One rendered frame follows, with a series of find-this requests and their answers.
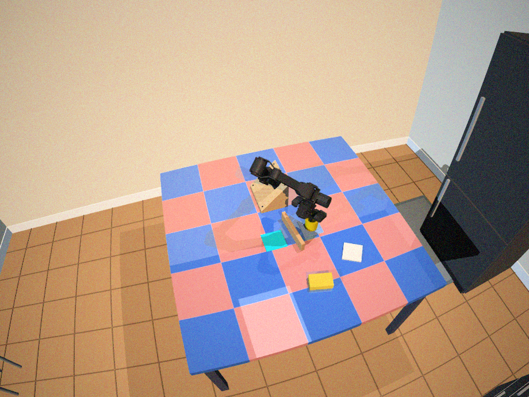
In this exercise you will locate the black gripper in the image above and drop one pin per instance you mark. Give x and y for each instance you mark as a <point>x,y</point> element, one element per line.
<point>316,214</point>

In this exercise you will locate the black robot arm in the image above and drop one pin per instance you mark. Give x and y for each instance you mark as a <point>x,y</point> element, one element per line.
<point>306,191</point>

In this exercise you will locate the white square block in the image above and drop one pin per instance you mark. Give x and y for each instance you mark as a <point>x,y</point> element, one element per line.
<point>352,252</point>

